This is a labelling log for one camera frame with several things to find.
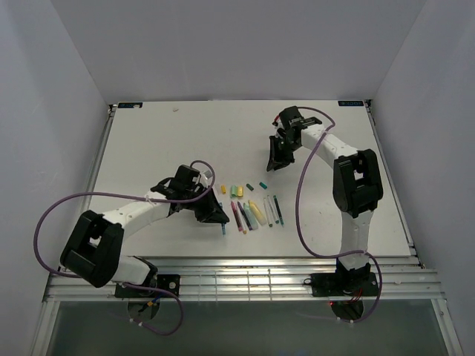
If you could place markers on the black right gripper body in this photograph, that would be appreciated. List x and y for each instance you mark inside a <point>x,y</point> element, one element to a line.
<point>286,141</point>

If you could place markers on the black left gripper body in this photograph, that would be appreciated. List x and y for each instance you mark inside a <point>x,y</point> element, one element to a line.
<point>198,202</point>

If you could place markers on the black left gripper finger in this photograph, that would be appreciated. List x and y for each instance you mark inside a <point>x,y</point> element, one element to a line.
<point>214,219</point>
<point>212,204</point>

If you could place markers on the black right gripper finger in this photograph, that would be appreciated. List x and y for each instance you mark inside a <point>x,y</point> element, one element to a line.
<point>279,164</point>
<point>274,151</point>

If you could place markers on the red gel pen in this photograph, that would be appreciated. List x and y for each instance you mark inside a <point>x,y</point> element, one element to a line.
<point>237,217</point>

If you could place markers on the dark purple pen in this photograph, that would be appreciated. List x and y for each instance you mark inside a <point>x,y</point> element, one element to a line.
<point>243,213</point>

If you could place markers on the yellow capped white marker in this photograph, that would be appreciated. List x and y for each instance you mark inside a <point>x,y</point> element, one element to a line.
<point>243,228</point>

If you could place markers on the teal gel pen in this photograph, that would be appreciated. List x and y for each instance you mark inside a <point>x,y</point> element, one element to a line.
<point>278,209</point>

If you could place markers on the yellow highlighter pen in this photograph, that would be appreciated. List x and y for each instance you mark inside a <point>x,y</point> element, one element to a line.
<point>259,216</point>

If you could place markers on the green capped white marker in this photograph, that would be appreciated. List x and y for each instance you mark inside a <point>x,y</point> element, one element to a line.
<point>272,210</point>

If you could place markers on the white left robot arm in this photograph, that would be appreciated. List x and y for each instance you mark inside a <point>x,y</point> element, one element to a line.
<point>94,248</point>

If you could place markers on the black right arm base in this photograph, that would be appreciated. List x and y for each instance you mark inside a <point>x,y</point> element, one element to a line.
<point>330,285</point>

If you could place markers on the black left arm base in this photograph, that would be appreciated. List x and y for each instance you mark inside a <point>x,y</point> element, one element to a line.
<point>168,282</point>

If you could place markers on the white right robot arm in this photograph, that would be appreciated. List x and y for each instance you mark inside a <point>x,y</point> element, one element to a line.
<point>356,186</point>

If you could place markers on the blue corner label right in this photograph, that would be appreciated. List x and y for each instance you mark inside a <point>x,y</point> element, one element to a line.
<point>350,103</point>

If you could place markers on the blue corner label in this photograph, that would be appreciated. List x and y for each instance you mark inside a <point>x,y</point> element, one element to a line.
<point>131,105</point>
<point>350,103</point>

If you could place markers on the blue corner label left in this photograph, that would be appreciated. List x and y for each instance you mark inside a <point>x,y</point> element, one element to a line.
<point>131,105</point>

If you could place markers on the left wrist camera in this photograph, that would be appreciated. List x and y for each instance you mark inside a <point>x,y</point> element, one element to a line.
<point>207,178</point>

